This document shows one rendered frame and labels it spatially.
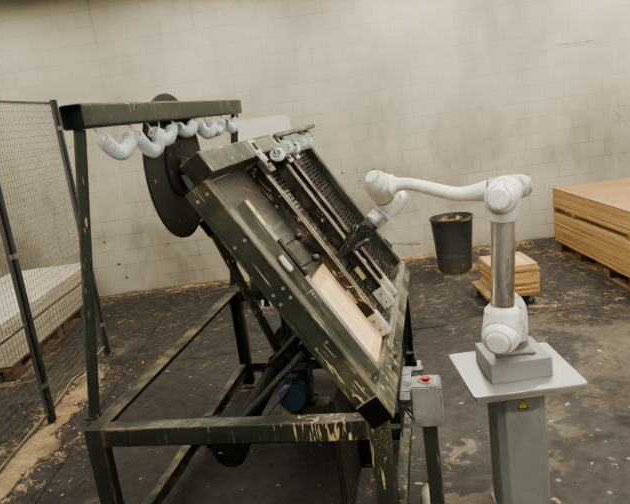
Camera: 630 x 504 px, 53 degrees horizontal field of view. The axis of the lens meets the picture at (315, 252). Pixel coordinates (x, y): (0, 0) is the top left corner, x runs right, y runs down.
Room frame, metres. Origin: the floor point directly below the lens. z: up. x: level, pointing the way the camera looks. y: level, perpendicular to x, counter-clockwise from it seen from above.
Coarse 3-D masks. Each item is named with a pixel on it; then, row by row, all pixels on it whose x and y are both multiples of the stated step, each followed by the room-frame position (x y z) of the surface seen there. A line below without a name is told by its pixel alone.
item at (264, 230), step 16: (240, 208) 2.71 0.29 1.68; (256, 224) 2.70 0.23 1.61; (272, 240) 2.69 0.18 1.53; (288, 256) 2.68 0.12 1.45; (304, 288) 2.67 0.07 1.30; (320, 304) 2.65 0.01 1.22; (336, 320) 2.64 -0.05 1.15; (352, 336) 2.63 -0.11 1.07; (368, 352) 2.65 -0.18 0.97; (368, 368) 2.62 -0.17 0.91
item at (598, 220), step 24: (576, 192) 6.96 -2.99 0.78; (600, 192) 6.76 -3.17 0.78; (624, 192) 6.58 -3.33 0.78; (576, 216) 6.85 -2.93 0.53; (600, 216) 6.23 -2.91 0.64; (624, 216) 5.73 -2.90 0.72; (576, 240) 6.82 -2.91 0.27; (600, 240) 6.25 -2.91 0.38; (624, 240) 5.73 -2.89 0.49; (600, 264) 6.31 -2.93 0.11; (624, 264) 5.75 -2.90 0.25
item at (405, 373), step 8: (408, 352) 3.03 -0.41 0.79; (400, 360) 2.90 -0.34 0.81; (408, 360) 3.02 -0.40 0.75; (416, 360) 3.02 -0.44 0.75; (400, 368) 2.85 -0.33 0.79; (408, 368) 2.95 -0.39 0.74; (416, 368) 2.88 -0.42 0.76; (400, 376) 2.80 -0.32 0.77; (408, 376) 2.86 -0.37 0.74; (400, 384) 2.76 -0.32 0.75; (408, 384) 2.77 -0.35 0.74; (400, 392) 2.70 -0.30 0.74; (408, 392) 2.69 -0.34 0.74; (400, 400) 2.62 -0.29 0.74; (408, 400) 2.62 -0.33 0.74; (400, 408) 2.63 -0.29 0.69; (408, 408) 2.67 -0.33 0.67; (400, 416) 2.59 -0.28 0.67; (400, 424) 2.59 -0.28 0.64
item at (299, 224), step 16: (256, 144) 3.20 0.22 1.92; (256, 176) 3.13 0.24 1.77; (272, 192) 3.12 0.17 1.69; (288, 208) 3.10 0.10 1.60; (304, 224) 3.09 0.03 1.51; (304, 240) 3.09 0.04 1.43; (320, 240) 3.12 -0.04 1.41; (320, 256) 3.08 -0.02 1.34; (336, 272) 3.06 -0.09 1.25; (352, 288) 3.05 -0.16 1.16; (368, 304) 3.04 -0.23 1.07; (368, 320) 3.04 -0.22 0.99; (384, 320) 3.07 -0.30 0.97
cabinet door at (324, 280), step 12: (324, 276) 2.95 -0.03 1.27; (324, 288) 2.84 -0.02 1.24; (336, 288) 2.98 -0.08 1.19; (336, 300) 2.86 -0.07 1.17; (348, 300) 3.00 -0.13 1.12; (348, 312) 2.88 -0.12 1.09; (360, 312) 3.02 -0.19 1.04; (348, 324) 2.77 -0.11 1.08; (360, 324) 2.91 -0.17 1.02; (360, 336) 2.79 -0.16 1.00; (372, 336) 2.93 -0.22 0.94; (372, 348) 2.80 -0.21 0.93
